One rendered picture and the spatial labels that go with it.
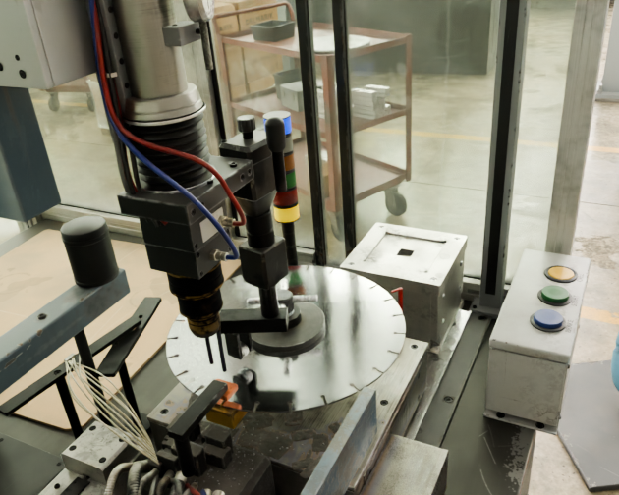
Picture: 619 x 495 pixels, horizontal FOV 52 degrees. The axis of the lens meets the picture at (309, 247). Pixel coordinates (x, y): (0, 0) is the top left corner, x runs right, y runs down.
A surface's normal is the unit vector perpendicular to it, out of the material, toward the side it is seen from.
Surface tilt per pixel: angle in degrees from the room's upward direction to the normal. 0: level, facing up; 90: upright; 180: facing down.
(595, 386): 0
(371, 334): 0
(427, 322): 90
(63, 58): 90
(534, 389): 90
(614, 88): 90
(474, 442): 0
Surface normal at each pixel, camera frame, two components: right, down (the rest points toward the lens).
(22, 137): 0.89, 0.16
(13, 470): -0.07, -0.87
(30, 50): -0.44, 0.47
